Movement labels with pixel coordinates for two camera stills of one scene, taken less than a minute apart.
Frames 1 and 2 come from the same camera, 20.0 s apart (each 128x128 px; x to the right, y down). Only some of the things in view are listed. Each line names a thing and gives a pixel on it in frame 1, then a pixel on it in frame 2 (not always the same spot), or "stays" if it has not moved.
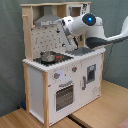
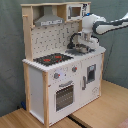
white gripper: (66, 23) → (90, 40)
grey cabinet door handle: (84, 83) stays
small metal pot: (48, 56) → (81, 48)
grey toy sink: (80, 51) stays
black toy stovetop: (48, 58) stays
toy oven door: (64, 96) stays
